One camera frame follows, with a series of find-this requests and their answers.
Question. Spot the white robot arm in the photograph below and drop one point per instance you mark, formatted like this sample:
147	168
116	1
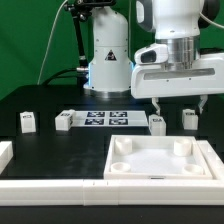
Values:
176	23

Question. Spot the white square tabletop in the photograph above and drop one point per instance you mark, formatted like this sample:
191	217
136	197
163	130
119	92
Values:
155	157

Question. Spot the white AprilTag base sheet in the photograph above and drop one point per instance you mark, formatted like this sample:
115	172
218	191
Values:
110	119

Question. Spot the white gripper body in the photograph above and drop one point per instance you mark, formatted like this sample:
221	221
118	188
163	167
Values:
204	78

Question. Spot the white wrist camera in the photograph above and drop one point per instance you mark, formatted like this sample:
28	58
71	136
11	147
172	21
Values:
155	53

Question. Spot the white U-shaped obstacle fence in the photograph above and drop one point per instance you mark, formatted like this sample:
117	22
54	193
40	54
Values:
119	192

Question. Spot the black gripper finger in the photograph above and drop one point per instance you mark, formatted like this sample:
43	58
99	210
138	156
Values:
155	103
202	102

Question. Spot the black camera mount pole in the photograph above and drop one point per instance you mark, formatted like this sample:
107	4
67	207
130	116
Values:
80	11

